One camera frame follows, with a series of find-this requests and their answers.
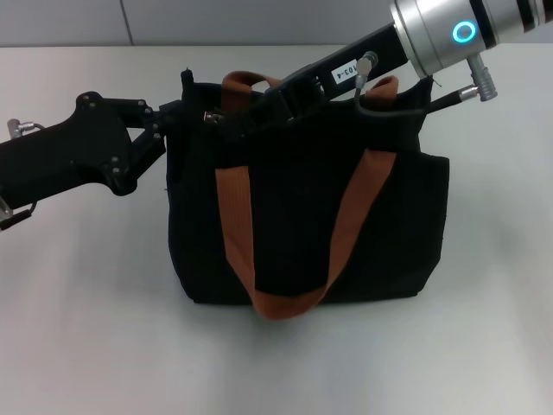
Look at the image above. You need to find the black bag with brown handles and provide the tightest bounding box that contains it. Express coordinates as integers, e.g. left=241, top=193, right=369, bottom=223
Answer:
left=166, top=67, right=450, bottom=323

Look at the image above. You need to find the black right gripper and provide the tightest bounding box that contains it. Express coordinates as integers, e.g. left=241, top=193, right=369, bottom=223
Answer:
left=224, top=23, right=410, bottom=135

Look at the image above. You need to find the right gripper cable with plug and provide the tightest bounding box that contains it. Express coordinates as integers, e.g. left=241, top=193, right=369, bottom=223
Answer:
left=353, top=50, right=499, bottom=118

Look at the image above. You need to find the gripper cable with plug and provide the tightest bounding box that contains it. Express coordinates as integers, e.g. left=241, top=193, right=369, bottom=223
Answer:
left=353, top=50, right=499, bottom=118
left=0, top=118, right=44, bottom=231

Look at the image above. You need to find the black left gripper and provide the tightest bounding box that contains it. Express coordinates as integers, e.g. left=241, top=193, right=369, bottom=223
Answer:
left=0, top=91, right=191, bottom=205

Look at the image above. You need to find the left gripper cable with plug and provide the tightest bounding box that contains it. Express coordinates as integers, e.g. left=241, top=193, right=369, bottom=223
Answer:
left=0, top=118, right=44, bottom=231

